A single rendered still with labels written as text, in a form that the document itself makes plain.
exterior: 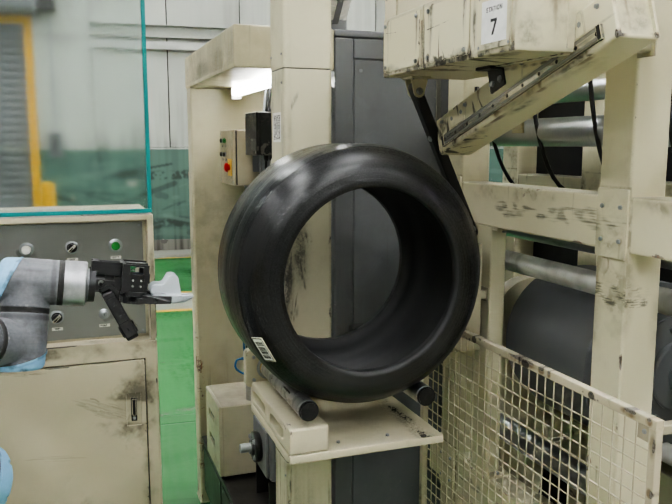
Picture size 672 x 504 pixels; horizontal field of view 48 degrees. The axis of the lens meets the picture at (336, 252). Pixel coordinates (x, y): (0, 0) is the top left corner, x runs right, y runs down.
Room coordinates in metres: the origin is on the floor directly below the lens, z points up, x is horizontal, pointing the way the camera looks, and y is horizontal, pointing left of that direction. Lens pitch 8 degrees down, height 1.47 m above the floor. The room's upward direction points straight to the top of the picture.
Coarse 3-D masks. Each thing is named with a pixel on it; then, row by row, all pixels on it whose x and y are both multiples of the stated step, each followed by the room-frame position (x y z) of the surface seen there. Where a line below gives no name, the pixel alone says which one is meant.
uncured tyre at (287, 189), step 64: (256, 192) 1.60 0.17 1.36; (320, 192) 1.52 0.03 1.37; (384, 192) 1.87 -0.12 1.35; (448, 192) 1.64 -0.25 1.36; (256, 256) 1.49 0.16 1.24; (448, 256) 1.81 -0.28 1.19; (256, 320) 1.49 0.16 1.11; (384, 320) 1.87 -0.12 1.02; (448, 320) 1.62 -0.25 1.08; (320, 384) 1.53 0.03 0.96; (384, 384) 1.57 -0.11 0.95
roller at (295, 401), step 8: (264, 368) 1.81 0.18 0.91; (272, 376) 1.74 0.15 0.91; (272, 384) 1.74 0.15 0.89; (280, 384) 1.68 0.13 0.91; (280, 392) 1.66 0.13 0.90; (288, 392) 1.62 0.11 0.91; (296, 392) 1.60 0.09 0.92; (288, 400) 1.60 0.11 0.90; (296, 400) 1.56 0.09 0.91; (304, 400) 1.54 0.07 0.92; (312, 400) 1.55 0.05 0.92; (296, 408) 1.54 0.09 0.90; (304, 408) 1.53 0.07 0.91; (312, 408) 1.53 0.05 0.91; (304, 416) 1.53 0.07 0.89; (312, 416) 1.53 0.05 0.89
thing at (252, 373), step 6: (246, 348) 1.86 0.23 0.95; (246, 354) 1.84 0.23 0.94; (252, 354) 1.84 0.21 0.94; (246, 360) 1.84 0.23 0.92; (252, 360) 1.84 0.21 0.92; (258, 360) 1.85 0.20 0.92; (246, 366) 1.84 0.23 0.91; (252, 366) 1.84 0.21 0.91; (258, 366) 1.84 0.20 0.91; (246, 372) 1.84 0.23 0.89; (252, 372) 1.84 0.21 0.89; (258, 372) 1.84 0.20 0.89; (246, 378) 1.84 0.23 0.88; (252, 378) 1.84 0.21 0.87; (258, 378) 1.85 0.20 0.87; (264, 378) 1.85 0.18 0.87; (246, 384) 1.84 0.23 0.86
